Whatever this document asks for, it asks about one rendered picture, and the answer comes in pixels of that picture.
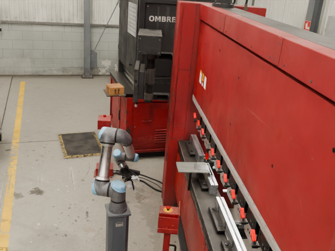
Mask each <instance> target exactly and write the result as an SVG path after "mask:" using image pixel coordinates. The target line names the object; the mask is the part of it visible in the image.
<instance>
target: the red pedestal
mask: <svg viewBox="0 0 335 251"><path fill-rule="evenodd" d="M104 126H105V127H111V116H108V115H99V116H98V128H97V129H101V128H102V127H104ZM98 169H99V163H97V164H96V169H95V170H94V177H97V176H98ZM109 178H113V163H110V170H109Z"/></svg>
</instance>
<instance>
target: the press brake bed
mask: <svg viewBox="0 0 335 251"><path fill-rule="evenodd" d="M176 161H177V162H183V159H182V156H181V153H180V150H179V148H178V150H177V158H176ZM187 182H188V175H187V173H179V172H178V169H177V166H176V169H175V179H174V189H175V195H176V201H177V205H173V207H178V206H179V202H180V212H179V224H178V239H179V244H180V249H181V251H211V250H210V247H209V243H208V240H207V237H206V234H205V230H204V227H203V224H202V221H201V217H200V214H199V211H198V208H197V205H196V201H195V198H194V195H193V192H192V188H191V186H190V190H189V191H188V190H187Z"/></svg>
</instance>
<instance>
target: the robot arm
mask: <svg viewBox="0 0 335 251"><path fill-rule="evenodd" d="M98 140H99V141H100V144H101V146H102V147H101V154H100V161H99V169H98V176H97V177H96V178H95V180H93V181H92V186H91V189H92V193H93V194H94V195H97V196H104V197H110V198H111V201H110V203H109V206H108V210H109V212H110V213H112V214H123V213H125V212H126V211H127V208H128V206H127V203H126V185H125V183H124V182H127V181H129V184H128V185H127V187H128V188H132V189H133V191H134V189H135V188H134V185H133V181H132V180H133V179H137V180H138V181H140V180H139V178H138V176H139V174H140V171H138V170H133V169H129V167H128V165H127V164H126V162H125V161H131V162H137V161H138V159H139V155H138V154H136V153H135V151H134V148H133V145H132V137H131V136H130V135H129V133H127V132H126V131H125V130H123V129H121V128H113V127H105V126H104V127H102V128H101V130H100V132H99V135H98ZM115 143H120V144H121V145H122V146H123V147H124V150H125V152H123V151H120V150H119V149H115V150H114V151H113V158H114V160H115V162H116V163H117V165H118V167H119V169H120V171H119V172H120V174H121V175H122V179H125V181H124V182H122V181H120V180H116V181H115V180H114V181H112V182H110V179H109V170H110V163H111V155H112V148H113V146H114V145H115Z"/></svg>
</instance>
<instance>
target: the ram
mask: <svg viewBox="0 0 335 251"><path fill-rule="evenodd" d="M200 71H202V76H203V74H204V77H205V76H206V78H207V79H206V87H205V89H204V87H203V86H204V78H203V80H202V77H201V83H200V82H199V78H200ZM202 82H203V86H202ZM193 95H194V97H195V99H196V101H197V102H198V104H199V106H200V108H201V109H202V111H203V113H204V115H205V117H206V118H207V120H208V122H209V124H210V126H211V127H212V129H213V131H214V133H215V134H216V136H217V138H218V140H219V142H220V143H221V145H222V147H223V149H224V151H225V152H226V154H227V156H228V158H229V159H230V161H231V163H232V165H233V167H234V168H235V170H236V172H237V174H238V176H239V177H240V179H241V181H242V183H243V184H244V186H245V188H246V190H247V192H248V193H249V195H250V197H251V199H252V200H253V202H254V204H255V206H256V208H257V209H258V211H259V213H260V215H261V217H262V218H263V220H264V222H265V224H266V225H267V227H268V229H269V231H270V233H271V234H272V236H273V238H274V240H275V242H276V243H277V245H278V247H279V249H280V250H281V251H329V250H330V246H331V243H332V239H333V236H334V232H335V102H334V101H332V100H330V99H329V98H327V97H326V96H324V95H322V94H321V93H319V92H317V91H316V90H314V89H313V88H311V87H309V86H308V85H306V84H304V83H303V82H301V81H300V80H298V79H296V78H295V77H293V76H292V75H290V74H288V73H287V72H285V71H283V70H282V69H280V68H279V67H277V66H275V65H274V64H272V63H271V62H269V61H267V60H266V59H264V58H262V57H261V56H259V55H258V54H256V53H254V52H253V51H251V50H250V49H248V48H246V47H245V46H243V45H241V44H240V43H238V42H237V41H235V40H233V39H232V38H230V37H228V36H227V35H225V34H224V33H222V32H220V31H219V30H217V29H216V28H214V27H212V26H211V25H209V24H207V23H206V22H204V21H200V30H199V40H198V49H197V59H196V68H195V78H194V87H193ZM192 100H193V102H194V104H195V106H196V107H197V109H198V111H199V113H200V115H201V117H202V119H203V121H204V123H205V124H206V126H207V128H208V130H209V132H210V134H211V136H212V138H213V139H214V141H215V143H216V145H217V147H218V149H219V151H220V153H221V155H222V156H223V158H224V160H225V162H226V164H227V166H228V168H229V170H230V171H231V173H232V175H233V177H234V179H235V181H236V183H237V185H238V187H239V188H240V190H241V192H242V194H243V196H244V198H245V200H246V202H247V203H248V205H249V207H250V209H251V211H252V213H253V215H254V217H255V218H256V220H257V222H258V224H259V226H260V228H261V230H262V232H263V234H264V235H265V237H266V239H267V241H268V243H269V245H270V247H271V249H272V250H273V251H276V249H275V248H274V246H273V244H272V242H271V240H270V238H269V236H268V235H267V233H266V231H265V229H264V227H263V225H262V224H261V222H260V220H259V218H258V216H257V214H256V213H255V211H254V209H253V207H252V205H251V203H250V202H249V200H248V198H247V196H246V194H245V192H244V191H243V189H242V187H241V185H240V183H239V181H238V180H237V178H236V176H235V174H234V172H233V170H232V169H231V167H230V165H229V163H228V161H227V159H226V158H225V156H224V154H223V152H222V150H221V148H220V147H219V145H218V143H217V141H216V139H215V137H214V135H213V134H212V132H211V130H210V128H209V126H208V124H207V123H206V121H205V119H204V117H203V115H202V113H201V112H200V110H199V108H198V106H197V104H196V102H195V101H194V99H193V98H192Z"/></svg>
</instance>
